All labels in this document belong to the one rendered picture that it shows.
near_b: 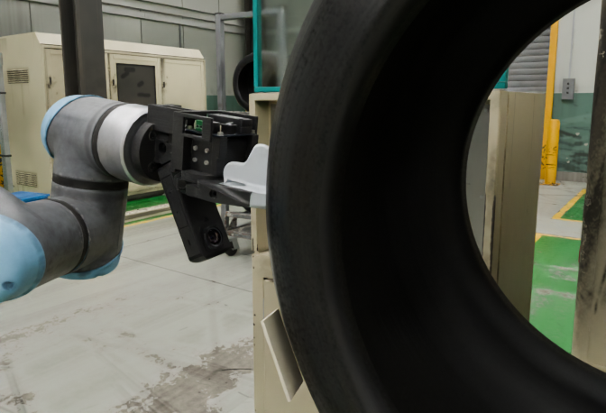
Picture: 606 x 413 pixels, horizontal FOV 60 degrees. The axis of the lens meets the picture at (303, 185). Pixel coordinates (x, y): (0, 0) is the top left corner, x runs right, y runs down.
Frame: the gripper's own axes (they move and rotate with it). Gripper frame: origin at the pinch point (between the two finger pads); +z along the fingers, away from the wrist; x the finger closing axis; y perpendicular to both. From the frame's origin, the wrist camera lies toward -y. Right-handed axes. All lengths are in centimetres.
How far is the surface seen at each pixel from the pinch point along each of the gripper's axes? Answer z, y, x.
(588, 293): 23.3, -9.3, 25.9
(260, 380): -41, -63, 52
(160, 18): -770, 72, 642
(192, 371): -130, -132, 120
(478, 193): 1, -7, 57
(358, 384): 13.6, -6.7, -11.8
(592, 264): 23.0, -5.9, 25.9
